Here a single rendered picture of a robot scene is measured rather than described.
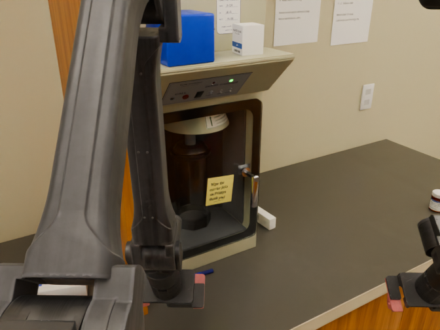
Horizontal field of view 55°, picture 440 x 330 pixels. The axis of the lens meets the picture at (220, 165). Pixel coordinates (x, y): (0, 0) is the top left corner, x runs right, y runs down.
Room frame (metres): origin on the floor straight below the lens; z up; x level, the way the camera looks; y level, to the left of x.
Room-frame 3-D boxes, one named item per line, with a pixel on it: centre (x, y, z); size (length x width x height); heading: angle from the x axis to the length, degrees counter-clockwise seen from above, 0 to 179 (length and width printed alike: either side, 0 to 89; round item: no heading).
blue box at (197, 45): (0.85, 0.08, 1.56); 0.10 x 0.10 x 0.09; 30
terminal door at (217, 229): (0.93, 0.03, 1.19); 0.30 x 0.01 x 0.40; 120
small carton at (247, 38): (0.93, -0.06, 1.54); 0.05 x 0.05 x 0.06; 23
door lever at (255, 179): (0.96, -0.08, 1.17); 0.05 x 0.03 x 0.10; 30
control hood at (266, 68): (0.89, 0.00, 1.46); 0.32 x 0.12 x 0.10; 120
